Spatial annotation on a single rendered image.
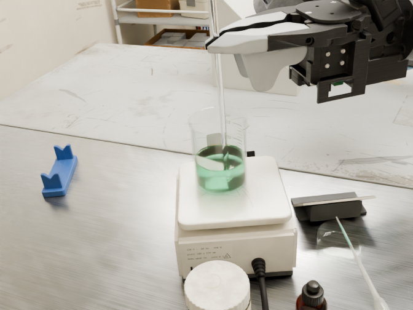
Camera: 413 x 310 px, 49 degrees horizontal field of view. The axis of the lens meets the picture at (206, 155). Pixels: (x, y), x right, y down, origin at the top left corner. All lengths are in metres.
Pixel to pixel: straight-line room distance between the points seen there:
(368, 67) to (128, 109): 0.55
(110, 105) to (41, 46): 1.47
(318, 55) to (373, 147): 0.34
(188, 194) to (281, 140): 0.30
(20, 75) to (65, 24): 0.41
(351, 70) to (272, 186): 0.15
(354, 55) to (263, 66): 0.09
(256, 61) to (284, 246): 0.20
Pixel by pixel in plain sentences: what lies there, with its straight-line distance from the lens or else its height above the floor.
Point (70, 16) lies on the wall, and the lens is 2.56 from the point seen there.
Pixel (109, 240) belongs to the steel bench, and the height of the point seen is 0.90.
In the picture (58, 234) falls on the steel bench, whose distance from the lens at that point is 0.63.
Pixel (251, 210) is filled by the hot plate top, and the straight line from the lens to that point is 0.48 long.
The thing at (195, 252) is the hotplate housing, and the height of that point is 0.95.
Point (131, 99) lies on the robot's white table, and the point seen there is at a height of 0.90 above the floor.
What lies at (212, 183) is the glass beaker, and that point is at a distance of 0.49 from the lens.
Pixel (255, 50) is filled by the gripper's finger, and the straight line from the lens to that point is 0.42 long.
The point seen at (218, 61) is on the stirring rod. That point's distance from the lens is 0.44.
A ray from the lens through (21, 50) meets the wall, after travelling 2.29.
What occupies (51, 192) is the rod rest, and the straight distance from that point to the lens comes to 0.70.
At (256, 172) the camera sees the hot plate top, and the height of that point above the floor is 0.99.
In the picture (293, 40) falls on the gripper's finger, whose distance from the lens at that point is 0.42.
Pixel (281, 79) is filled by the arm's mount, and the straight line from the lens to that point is 0.92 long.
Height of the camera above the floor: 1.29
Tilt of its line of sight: 32 degrees down
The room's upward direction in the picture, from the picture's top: 5 degrees counter-clockwise
